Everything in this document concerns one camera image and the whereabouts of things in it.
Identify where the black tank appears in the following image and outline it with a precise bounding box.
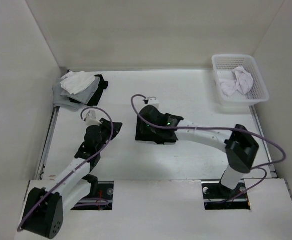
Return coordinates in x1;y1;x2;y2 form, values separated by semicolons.
135;119;177;145
68;74;109;107

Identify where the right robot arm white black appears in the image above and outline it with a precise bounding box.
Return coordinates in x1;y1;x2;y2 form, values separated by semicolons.
135;105;259;198

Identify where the white plastic basket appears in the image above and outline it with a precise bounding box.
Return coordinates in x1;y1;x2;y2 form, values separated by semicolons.
211;54;269;107

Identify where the folded grey tank top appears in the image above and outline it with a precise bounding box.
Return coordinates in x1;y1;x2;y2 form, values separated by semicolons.
53;76;100;112

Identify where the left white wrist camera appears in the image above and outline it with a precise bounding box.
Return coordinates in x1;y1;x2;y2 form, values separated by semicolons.
84;110;101;126

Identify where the white crumpled tank top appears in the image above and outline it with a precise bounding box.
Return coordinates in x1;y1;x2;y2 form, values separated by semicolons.
219;66;254;97

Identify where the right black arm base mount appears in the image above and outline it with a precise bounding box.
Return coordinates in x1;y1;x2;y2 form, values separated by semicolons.
201;180;250;211

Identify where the folded black tank top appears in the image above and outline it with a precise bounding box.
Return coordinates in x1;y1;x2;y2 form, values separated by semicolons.
68;74;109;107

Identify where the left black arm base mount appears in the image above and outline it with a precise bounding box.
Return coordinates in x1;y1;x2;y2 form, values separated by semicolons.
71;174;114;211

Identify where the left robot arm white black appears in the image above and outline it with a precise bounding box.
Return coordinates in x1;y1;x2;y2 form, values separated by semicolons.
17;118;122;240

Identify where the left metal table rail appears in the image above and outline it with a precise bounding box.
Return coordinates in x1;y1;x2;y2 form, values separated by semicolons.
35;107;60;180

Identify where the folded white tank top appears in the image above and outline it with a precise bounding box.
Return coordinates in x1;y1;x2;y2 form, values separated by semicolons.
60;71;95;95

